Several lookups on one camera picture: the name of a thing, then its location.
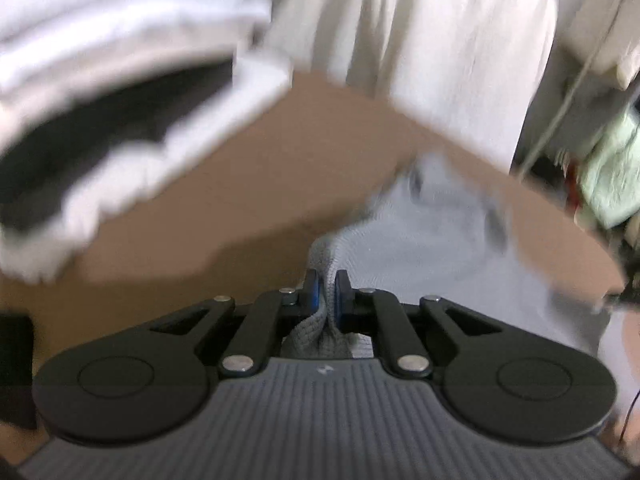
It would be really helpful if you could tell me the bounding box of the red object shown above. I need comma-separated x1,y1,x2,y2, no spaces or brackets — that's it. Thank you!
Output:
564,160,582,213

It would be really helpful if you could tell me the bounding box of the stack of clothes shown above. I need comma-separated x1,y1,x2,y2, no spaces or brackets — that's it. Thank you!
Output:
0,0,296,285

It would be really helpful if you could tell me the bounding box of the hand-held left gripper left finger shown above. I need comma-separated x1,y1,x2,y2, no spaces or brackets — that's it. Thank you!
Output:
120,269,321,378

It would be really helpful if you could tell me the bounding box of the pale green cloth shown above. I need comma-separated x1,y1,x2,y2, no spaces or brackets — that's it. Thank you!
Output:
579,102,640,232

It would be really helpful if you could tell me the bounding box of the black box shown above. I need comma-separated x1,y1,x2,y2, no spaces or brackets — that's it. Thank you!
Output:
0,312,39,430

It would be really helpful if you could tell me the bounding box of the white cord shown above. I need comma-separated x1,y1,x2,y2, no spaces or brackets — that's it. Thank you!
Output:
517,0,628,178

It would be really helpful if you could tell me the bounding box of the cream quilted cloth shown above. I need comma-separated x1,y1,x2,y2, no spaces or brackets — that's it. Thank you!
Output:
554,0,640,88

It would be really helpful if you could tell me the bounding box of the white robe on chair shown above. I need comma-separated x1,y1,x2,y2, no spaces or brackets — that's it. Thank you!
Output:
250,0,562,173

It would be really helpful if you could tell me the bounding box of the light blue-grey knit garment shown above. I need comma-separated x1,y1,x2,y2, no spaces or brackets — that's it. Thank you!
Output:
281,152,626,361

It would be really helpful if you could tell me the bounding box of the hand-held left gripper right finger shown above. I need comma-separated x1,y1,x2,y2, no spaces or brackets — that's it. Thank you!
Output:
334,270,531,380

